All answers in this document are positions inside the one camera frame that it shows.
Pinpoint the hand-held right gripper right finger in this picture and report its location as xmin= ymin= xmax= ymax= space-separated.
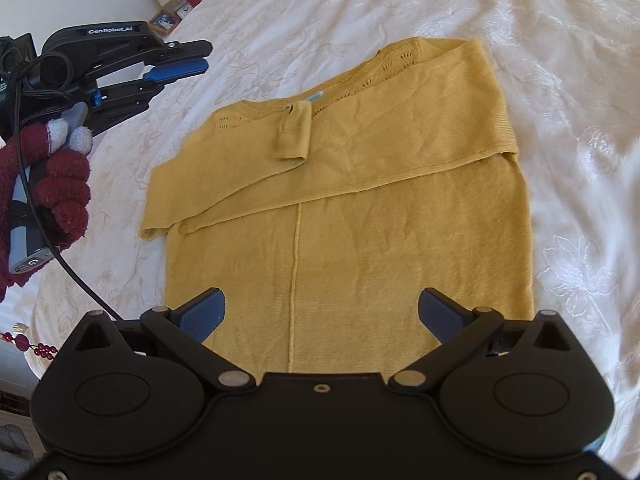
xmin=389 ymin=287 xmax=576 ymax=394

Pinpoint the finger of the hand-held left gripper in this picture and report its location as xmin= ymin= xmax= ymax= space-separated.
xmin=142 ymin=39 xmax=214 ymax=85
xmin=90 ymin=79 xmax=166 ymax=134

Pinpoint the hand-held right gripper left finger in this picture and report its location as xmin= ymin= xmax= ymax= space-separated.
xmin=72 ymin=287 xmax=253 ymax=394

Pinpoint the yellow knit sweater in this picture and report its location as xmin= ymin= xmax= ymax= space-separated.
xmin=139 ymin=37 xmax=536 ymax=376

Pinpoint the person's left hand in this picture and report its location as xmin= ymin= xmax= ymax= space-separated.
xmin=0 ymin=117 xmax=96 ymax=301

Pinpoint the red bead ornament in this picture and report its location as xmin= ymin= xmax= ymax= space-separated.
xmin=0 ymin=322 xmax=59 ymax=361

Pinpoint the white embroidered bedspread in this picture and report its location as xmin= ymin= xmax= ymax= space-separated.
xmin=30 ymin=0 xmax=640 ymax=461

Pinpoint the wooden picture frame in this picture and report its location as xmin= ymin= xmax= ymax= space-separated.
xmin=149 ymin=9 xmax=183 ymax=38

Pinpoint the black cable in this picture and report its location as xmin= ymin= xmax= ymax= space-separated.
xmin=12 ymin=45 xmax=123 ymax=322

